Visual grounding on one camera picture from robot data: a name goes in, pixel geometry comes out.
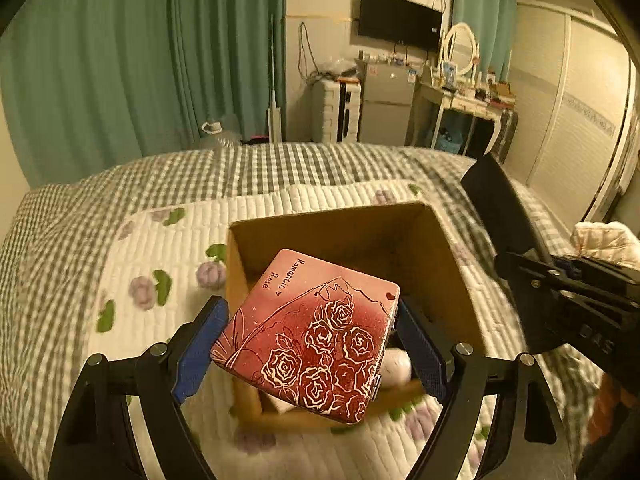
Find white oval mirror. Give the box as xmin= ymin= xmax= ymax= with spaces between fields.
xmin=440 ymin=22 xmax=480 ymax=83

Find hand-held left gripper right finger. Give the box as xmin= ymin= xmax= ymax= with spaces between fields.
xmin=395 ymin=296 xmax=576 ymax=480

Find white ribbed suitcase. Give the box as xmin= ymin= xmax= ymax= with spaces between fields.
xmin=311 ymin=78 xmax=362 ymax=143

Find narrow green curtain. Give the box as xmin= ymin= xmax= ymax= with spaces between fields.
xmin=450 ymin=0 xmax=518 ymax=83

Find white cylindrical plug device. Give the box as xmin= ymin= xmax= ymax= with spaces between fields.
xmin=385 ymin=347 xmax=415 ymax=392

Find white dressing table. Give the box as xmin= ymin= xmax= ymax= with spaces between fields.
xmin=412 ymin=82 xmax=516 ymax=158

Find clear plastic bottle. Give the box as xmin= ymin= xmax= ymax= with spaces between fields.
xmin=200 ymin=120 xmax=242 ymax=151

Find cardboard box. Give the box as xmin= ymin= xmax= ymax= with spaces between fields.
xmin=225 ymin=201 xmax=488 ymax=433

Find white square adapter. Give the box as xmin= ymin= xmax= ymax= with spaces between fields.
xmin=262 ymin=389 xmax=303 ymax=415

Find blue bag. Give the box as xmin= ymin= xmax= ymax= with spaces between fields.
xmin=432 ymin=125 xmax=466 ymax=156

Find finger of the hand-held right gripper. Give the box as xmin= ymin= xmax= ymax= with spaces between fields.
xmin=552 ymin=255 xmax=583 ymax=282
xmin=460 ymin=152 xmax=556 ymax=273

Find wide green curtain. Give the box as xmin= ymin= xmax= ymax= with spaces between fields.
xmin=0 ymin=0 xmax=288 ymax=187

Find black wall television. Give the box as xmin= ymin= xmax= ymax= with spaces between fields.
xmin=357 ymin=0 xmax=443 ymax=52

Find cream quilted jacket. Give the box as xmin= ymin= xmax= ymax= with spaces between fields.
xmin=570 ymin=220 xmax=640 ymax=262

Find white pole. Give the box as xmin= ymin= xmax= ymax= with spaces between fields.
xmin=265 ymin=15 xmax=284 ymax=143

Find grey checkered duvet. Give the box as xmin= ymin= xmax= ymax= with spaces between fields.
xmin=0 ymin=142 xmax=601 ymax=480

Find dark wall cables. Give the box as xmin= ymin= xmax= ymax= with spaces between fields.
xmin=298 ymin=21 xmax=322 ymax=81

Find white floral quilted mat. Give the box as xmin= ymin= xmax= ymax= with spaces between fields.
xmin=90 ymin=180 xmax=501 ymax=480

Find person's right hand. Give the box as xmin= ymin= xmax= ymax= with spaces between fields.
xmin=587 ymin=375 xmax=626 ymax=448

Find clear plastic bag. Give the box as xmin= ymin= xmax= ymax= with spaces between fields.
xmin=320 ymin=57 xmax=361 ymax=81

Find grey small fridge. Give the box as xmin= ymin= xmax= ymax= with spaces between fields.
xmin=357 ymin=60 xmax=416 ymax=147

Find red rose print tin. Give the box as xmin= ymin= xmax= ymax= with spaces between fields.
xmin=210 ymin=248 xmax=401 ymax=426

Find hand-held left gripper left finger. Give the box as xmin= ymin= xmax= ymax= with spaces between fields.
xmin=47 ymin=295 xmax=231 ymax=480

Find white slatted wardrobe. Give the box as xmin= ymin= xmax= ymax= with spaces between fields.
xmin=505 ymin=2 xmax=640 ymax=233

